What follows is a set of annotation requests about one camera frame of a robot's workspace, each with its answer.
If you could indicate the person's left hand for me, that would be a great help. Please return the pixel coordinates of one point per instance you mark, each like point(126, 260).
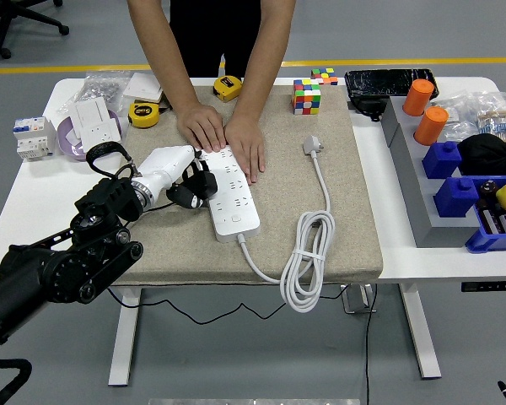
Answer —
point(249, 143)

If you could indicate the person's right hand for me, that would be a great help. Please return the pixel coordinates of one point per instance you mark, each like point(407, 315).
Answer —
point(202, 124)

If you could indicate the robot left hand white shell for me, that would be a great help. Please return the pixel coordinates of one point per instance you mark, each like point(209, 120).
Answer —
point(166, 164)

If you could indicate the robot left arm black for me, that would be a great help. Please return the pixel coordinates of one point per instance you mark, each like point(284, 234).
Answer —
point(46, 274)

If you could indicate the person's left forearm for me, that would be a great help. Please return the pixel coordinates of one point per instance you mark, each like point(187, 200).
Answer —
point(261, 55)

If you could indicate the person's right forearm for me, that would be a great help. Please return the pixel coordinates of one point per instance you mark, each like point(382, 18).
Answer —
point(164, 50)

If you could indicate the yellow squarish tape measure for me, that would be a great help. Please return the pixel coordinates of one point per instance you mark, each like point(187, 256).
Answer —
point(227, 88)

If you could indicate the grey-brown mat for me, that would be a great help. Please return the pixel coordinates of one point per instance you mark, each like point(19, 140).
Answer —
point(278, 190)

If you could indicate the yellow round tape measure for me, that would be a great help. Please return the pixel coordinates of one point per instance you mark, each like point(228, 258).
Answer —
point(143, 114)

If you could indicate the large colourful puzzle cube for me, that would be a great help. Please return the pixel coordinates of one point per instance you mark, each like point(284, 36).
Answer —
point(307, 97)

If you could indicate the person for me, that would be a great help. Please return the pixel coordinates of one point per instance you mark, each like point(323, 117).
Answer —
point(215, 34)

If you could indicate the purple bowl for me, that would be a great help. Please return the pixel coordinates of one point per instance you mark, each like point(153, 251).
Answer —
point(67, 145)

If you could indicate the small colourful puzzle cube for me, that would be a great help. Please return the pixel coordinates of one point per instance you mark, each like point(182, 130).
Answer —
point(324, 76)

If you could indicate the clear bag of screws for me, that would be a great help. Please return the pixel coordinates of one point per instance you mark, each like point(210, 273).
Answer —
point(99, 86)

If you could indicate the black table control panel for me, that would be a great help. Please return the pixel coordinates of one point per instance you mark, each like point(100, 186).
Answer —
point(489, 287)

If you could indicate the small black device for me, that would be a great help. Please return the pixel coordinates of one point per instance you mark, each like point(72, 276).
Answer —
point(369, 107)

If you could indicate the white circuit breaker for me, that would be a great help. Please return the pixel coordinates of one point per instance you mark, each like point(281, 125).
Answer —
point(33, 137)

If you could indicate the blue plastic bin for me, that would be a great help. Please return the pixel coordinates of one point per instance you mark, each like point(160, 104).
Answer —
point(489, 241)

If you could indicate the black glossy tray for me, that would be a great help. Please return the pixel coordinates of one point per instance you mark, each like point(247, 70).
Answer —
point(388, 82)

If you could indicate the grey stepped base block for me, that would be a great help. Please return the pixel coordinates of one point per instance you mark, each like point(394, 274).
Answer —
point(409, 169)

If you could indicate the orange cylinder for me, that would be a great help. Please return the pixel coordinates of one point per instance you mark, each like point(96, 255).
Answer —
point(431, 125)
point(419, 98)

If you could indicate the blue block with knob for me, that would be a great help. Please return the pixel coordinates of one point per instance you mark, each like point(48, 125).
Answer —
point(456, 197)
point(442, 159)

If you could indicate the dark brown round knob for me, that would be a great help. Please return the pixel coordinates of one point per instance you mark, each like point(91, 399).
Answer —
point(488, 187)

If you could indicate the clear bag of parts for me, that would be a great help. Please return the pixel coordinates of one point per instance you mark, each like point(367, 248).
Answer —
point(457, 116)

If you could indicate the black office chair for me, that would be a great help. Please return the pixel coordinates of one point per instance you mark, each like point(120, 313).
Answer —
point(8, 17)

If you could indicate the black cloth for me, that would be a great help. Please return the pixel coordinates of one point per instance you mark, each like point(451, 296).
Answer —
point(489, 154)

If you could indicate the clear bag of resistors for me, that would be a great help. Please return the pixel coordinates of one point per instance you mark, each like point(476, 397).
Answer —
point(497, 118)

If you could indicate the white flat switch plate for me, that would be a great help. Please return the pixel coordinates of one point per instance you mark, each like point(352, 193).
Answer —
point(143, 86)

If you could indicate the white wall socket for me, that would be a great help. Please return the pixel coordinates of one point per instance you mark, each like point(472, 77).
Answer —
point(99, 133)

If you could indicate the white switch panel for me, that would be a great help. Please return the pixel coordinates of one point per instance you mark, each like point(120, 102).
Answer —
point(90, 111)

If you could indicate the silver metal bracket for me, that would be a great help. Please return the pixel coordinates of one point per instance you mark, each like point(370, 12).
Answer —
point(354, 297)

